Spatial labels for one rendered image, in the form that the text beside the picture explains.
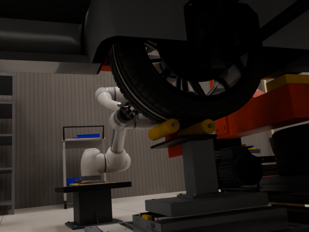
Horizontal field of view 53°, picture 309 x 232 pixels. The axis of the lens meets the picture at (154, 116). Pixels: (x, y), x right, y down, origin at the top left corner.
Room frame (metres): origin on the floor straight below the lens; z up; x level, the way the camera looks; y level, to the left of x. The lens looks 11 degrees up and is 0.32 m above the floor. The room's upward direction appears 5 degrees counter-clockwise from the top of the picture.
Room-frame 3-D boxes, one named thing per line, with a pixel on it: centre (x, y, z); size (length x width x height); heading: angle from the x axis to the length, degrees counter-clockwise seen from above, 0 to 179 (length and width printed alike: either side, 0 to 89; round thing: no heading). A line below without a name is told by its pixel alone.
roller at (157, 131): (1.32, -0.03, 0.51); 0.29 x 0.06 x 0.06; 20
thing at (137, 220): (1.30, -0.17, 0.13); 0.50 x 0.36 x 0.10; 110
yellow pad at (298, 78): (1.45, -0.65, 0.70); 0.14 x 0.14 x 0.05; 20
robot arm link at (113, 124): (1.69, 0.19, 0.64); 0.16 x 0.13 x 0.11; 20
